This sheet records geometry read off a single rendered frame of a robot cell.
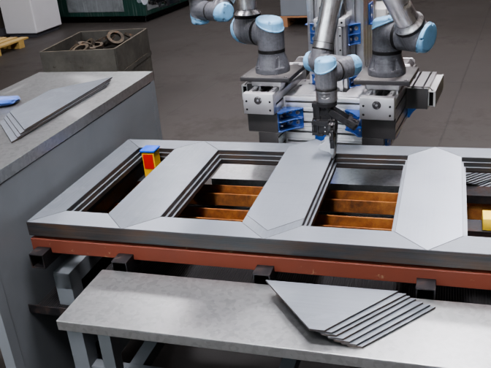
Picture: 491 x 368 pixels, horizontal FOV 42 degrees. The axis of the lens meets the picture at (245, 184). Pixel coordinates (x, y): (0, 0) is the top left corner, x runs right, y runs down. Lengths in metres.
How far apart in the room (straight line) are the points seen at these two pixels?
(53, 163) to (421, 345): 1.37
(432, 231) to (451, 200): 0.20
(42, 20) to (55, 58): 4.86
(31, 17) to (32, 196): 8.57
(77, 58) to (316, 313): 4.57
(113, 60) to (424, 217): 4.23
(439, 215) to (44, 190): 1.28
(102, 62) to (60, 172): 3.53
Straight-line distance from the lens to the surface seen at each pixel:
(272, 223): 1.90
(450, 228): 1.87
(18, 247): 2.20
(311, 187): 2.12
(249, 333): 1.66
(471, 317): 1.72
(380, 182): 2.58
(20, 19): 10.84
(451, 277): 1.81
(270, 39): 2.78
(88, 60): 5.88
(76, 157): 2.45
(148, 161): 2.52
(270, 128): 2.77
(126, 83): 2.86
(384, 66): 2.66
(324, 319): 1.62
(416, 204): 2.00
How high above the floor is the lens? 1.75
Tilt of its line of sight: 24 degrees down
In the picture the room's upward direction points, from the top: 5 degrees counter-clockwise
